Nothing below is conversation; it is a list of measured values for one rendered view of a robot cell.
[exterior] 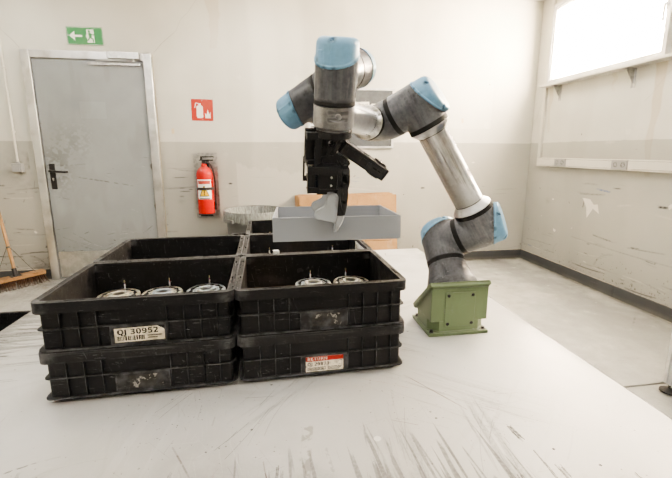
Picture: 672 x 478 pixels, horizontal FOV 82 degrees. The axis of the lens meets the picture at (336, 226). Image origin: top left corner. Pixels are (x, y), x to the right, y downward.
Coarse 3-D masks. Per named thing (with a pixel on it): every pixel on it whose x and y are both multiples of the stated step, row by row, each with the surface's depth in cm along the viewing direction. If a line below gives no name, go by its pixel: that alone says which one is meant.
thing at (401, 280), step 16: (256, 256) 113; (272, 256) 114; (288, 256) 114; (240, 272) 98; (240, 288) 86; (256, 288) 86; (272, 288) 86; (288, 288) 87; (304, 288) 87; (320, 288) 88; (336, 288) 89; (352, 288) 89; (368, 288) 90; (384, 288) 91; (400, 288) 92
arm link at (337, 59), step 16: (320, 48) 64; (336, 48) 63; (352, 48) 63; (320, 64) 64; (336, 64) 64; (352, 64) 64; (320, 80) 66; (336, 80) 65; (352, 80) 66; (320, 96) 67; (336, 96) 66; (352, 96) 67
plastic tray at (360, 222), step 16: (288, 208) 99; (304, 208) 100; (352, 208) 101; (368, 208) 101; (384, 208) 96; (272, 224) 80; (288, 224) 80; (304, 224) 81; (320, 224) 81; (352, 224) 82; (368, 224) 82; (384, 224) 82; (400, 224) 83; (288, 240) 81; (304, 240) 81; (320, 240) 81
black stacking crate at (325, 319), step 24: (264, 264) 114; (288, 264) 115; (312, 264) 116; (336, 264) 118; (360, 264) 119; (240, 312) 88; (264, 312) 88; (288, 312) 88; (312, 312) 89; (336, 312) 90; (360, 312) 92; (384, 312) 93
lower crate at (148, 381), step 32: (64, 352) 80; (96, 352) 81; (128, 352) 83; (160, 352) 84; (192, 352) 86; (224, 352) 88; (64, 384) 83; (96, 384) 84; (128, 384) 85; (160, 384) 86; (192, 384) 87
